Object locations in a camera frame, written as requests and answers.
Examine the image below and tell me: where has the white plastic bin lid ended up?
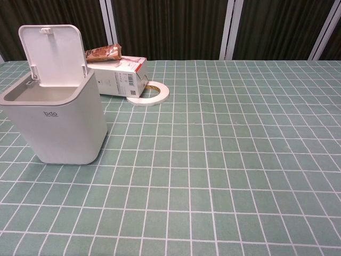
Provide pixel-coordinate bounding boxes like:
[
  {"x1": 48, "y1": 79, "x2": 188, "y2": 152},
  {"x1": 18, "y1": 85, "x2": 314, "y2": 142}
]
[{"x1": 18, "y1": 25, "x2": 89, "y2": 87}]

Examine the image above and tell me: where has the dark green curtain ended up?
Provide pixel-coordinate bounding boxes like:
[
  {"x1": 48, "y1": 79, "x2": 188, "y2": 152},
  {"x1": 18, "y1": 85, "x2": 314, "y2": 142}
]
[{"x1": 0, "y1": 0, "x2": 341, "y2": 62}]

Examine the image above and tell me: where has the green checked tablecloth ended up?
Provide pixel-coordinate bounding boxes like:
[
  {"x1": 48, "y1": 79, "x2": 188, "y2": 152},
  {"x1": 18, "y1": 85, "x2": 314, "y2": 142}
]
[{"x1": 0, "y1": 59, "x2": 341, "y2": 256}]

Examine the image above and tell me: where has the brown snack bag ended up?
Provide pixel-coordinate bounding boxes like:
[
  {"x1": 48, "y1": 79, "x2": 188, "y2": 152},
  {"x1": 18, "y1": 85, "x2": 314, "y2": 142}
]
[{"x1": 84, "y1": 44, "x2": 123, "y2": 63}]

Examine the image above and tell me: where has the white partition frame post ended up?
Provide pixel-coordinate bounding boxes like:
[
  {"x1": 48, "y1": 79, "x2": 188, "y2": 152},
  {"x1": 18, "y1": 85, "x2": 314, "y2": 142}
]
[
  {"x1": 308, "y1": 0, "x2": 341, "y2": 61},
  {"x1": 99, "y1": 0, "x2": 119, "y2": 53},
  {"x1": 219, "y1": 0, "x2": 245, "y2": 60}
]

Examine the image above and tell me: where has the white lidded trash bin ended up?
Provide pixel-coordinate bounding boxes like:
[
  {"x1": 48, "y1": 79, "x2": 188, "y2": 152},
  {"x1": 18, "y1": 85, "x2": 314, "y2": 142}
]
[{"x1": 0, "y1": 69, "x2": 108, "y2": 165}]

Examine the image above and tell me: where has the white cardboard box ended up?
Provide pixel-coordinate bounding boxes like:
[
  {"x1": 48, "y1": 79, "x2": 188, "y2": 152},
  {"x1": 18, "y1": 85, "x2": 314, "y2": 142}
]
[{"x1": 87, "y1": 56, "x2": 149, "y2": 98}]

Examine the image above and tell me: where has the white tape roll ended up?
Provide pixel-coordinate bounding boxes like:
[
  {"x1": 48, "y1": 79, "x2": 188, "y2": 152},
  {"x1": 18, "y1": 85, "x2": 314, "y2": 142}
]
[{"x1": 126, "y1": 81, "x2": 171, "y2": 107}]

